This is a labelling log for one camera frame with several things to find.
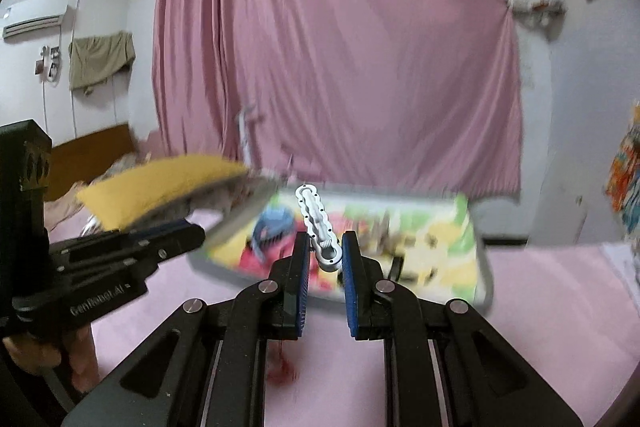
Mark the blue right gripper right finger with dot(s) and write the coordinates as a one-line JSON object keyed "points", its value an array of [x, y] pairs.
{"points": [[360, 274]]}

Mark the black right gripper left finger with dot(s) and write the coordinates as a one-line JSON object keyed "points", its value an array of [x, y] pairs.
{"points": [[295, 292]]}

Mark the person's left hand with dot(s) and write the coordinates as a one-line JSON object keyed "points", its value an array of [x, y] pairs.
{"points": [[32, 356]]}

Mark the beige hair claw clip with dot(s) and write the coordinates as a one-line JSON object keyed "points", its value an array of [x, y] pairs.
{"points": [[380, 239]]}

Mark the grey shallow tray box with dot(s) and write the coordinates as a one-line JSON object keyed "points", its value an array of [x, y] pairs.
{"points": [[325, 288]]}

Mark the yellow pillow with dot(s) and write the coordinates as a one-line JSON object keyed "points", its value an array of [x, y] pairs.
{"points": [[121, 200]]}

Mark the colourful cartoon towel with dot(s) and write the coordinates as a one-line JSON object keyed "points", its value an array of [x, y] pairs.
{"points": [[438, 258]]}

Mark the wooden headboard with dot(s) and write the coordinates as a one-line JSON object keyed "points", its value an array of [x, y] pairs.
{"points": [[85, 158]]}

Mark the olive hanging cloth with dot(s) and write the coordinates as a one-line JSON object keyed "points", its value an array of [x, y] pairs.
{"points": [[98, 58]]}

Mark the pink curtain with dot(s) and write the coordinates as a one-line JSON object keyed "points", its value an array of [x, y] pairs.
{"points": [[419, 95]]}

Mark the white air conditioner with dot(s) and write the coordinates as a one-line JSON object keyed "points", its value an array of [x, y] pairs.
{"points": [[32, 15]]}

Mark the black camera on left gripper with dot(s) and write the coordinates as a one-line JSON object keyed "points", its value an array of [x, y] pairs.
{"points": [[25, 167]]}

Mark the colourful wall sticker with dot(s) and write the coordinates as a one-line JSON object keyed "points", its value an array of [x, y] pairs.
{"points": [[622, 187]]}

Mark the curtain tieback bracket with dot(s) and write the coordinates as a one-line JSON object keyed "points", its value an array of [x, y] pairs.
{"points": [[544, 16]]}

